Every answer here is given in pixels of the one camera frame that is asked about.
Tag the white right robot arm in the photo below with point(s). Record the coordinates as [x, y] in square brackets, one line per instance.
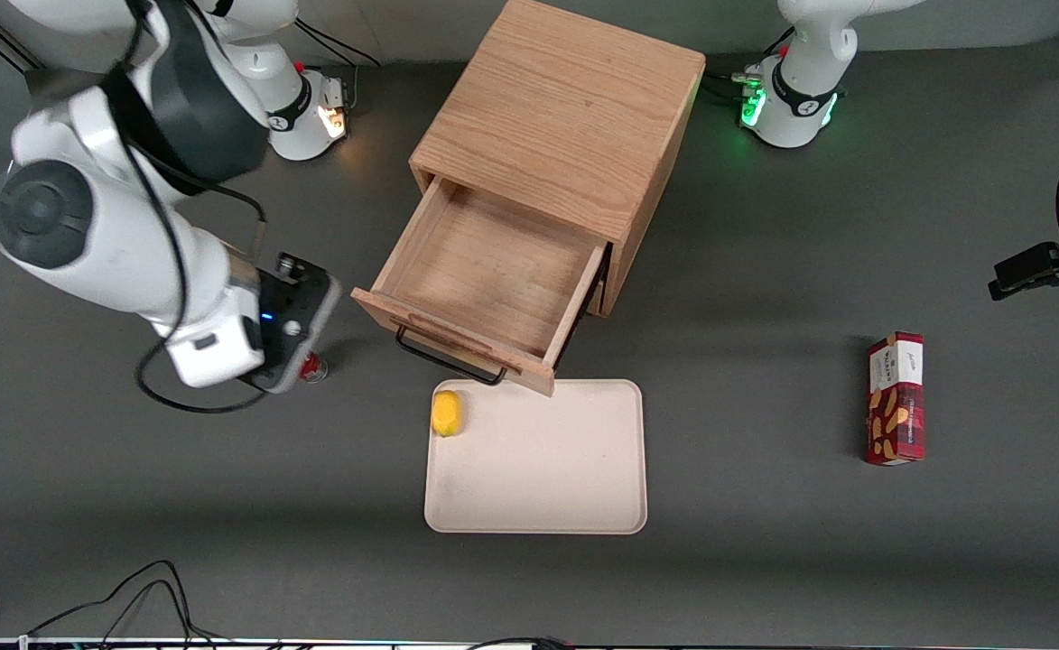
[132, 262]

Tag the red cookie box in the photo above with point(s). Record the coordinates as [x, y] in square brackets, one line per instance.
[895, 406]

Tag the red bottle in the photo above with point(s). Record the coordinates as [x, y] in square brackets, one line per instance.
[315, 370]

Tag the beige plastic tray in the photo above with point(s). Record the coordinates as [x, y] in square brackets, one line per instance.
[547, 460]

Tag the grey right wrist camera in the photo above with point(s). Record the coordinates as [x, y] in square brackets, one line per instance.
[308, 307]

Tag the yellow lemon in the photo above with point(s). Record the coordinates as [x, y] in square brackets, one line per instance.
[446, 413]

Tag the wooden drawer cabinet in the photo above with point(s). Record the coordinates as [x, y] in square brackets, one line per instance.
[565, 99]

